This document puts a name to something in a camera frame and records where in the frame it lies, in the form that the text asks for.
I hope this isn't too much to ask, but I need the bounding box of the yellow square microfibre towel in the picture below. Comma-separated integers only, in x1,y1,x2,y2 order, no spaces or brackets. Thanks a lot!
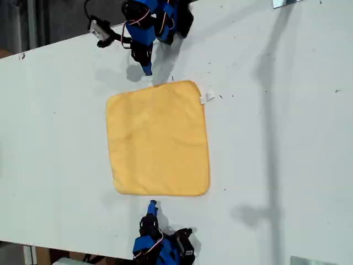
105,79,216,197

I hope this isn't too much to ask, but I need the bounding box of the white table leg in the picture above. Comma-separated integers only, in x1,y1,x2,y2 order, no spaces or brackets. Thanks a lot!
23,244,38,265

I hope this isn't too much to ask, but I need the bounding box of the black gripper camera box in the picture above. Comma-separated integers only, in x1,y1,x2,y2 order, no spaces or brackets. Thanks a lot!
88,18,111,40
175,227,196,258

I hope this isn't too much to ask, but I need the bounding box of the black camera cable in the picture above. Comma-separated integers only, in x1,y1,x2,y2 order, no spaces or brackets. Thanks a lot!
83,0,96,22

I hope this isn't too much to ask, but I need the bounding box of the grey metal post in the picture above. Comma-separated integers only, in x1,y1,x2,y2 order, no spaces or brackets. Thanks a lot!
26,0,38,52

